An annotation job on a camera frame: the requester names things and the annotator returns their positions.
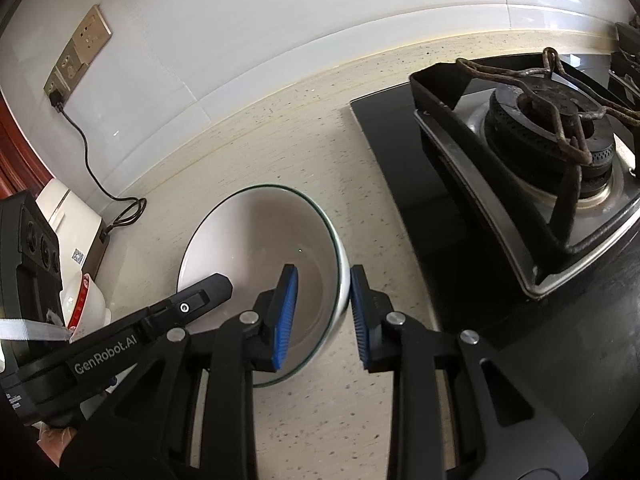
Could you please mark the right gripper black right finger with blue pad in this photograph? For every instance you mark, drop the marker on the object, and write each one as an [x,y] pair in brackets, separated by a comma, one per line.
[390,341]

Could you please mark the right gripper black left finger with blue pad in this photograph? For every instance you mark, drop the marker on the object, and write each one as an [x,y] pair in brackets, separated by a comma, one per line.
[256,340]

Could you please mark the red and white bowl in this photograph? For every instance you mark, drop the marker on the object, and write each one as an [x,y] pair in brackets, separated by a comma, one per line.
[83,306]

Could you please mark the white bowl dark rim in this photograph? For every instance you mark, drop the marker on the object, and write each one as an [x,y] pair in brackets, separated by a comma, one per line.
[249,237]

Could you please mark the person's hand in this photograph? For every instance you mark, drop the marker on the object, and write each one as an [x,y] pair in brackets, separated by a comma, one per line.
[53,441]

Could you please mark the cream rice cooker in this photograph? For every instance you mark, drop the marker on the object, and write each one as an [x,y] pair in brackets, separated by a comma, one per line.
[80,230]

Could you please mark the black gas stove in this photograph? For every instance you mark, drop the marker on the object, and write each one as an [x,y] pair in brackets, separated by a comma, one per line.
[565,318]

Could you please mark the rusty stove pan support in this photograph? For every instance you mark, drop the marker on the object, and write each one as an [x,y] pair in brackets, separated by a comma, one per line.
[552,132]

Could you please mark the red wooden window frame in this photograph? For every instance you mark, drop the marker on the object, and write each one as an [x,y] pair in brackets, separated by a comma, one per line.
[20,167]

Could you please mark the gold wall socket panel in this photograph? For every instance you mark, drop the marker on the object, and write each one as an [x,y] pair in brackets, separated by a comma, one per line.
[88,40]

